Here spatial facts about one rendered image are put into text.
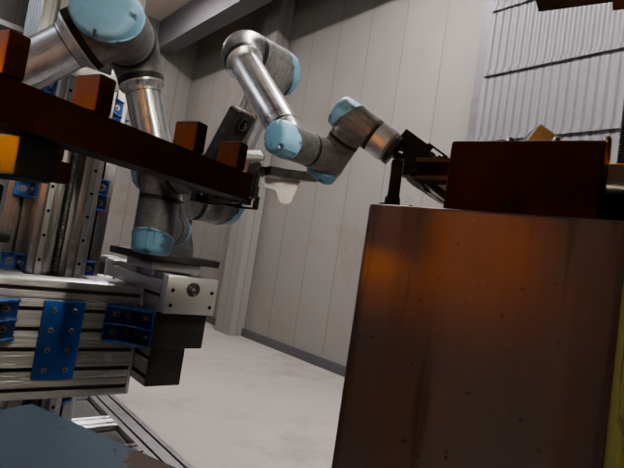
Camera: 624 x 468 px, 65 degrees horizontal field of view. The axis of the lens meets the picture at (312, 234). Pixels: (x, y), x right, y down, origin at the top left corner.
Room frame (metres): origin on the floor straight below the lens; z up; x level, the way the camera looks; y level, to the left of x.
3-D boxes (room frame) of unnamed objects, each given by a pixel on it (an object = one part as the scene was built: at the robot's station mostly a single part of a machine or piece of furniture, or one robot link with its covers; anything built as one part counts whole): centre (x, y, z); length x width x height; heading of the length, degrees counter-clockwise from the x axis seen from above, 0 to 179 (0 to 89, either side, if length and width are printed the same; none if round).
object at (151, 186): (0.92, 0.30, 0.98); 0.11 x 0.08 x 0.09; 57
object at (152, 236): (0.93, 0.30, 0.88); 0.11 x 0.08 x 0.11; 4
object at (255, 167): (0.83, 0.16, 0.97); 0.12 x 0.08 x 0.09; 57
